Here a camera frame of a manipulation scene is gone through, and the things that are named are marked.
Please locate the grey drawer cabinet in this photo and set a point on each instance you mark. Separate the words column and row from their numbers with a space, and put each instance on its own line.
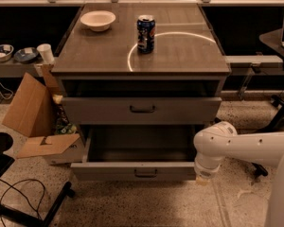
column 186, row 60

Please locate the grey drawer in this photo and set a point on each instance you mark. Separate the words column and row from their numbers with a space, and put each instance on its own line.
column 141, row 110
column 138, row 153

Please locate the blue bowl on shelf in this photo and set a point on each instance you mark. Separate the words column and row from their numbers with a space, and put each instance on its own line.
column 26, row 55

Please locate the white patterned bowl on shelf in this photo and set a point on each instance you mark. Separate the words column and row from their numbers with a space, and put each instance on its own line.
column 5, row 52

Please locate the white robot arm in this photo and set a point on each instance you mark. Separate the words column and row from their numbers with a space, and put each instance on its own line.
column 221, row 140

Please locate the white paper cup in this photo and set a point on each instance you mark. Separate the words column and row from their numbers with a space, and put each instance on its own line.
column 46, row 53

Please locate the white bowl on cabinet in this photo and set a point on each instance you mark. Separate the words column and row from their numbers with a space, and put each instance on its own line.
column 98, row 20

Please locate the open cardboard box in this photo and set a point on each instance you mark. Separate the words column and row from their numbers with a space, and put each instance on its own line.
column 31, row 113

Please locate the grey top drawer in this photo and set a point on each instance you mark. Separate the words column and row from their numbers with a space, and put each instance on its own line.
column 141, row 110

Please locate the green snack bag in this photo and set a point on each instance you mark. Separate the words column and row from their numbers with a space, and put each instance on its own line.
column 66, row 129

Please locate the blue soda can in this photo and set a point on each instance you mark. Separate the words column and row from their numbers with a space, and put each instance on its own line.
column 145, row 33

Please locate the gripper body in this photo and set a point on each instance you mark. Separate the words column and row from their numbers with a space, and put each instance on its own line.
column 204, row 171

